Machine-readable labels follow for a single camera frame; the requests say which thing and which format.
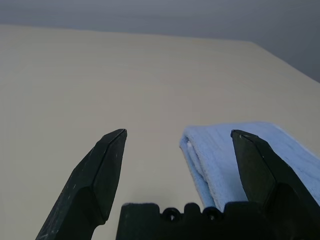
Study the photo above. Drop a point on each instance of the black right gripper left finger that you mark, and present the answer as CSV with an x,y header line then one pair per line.
x,y
87,180

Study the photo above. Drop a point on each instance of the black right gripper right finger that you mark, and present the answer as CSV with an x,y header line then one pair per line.
x,y
270,175

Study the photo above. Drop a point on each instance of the folded light blue towel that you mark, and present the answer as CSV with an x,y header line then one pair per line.
x,y
215,160

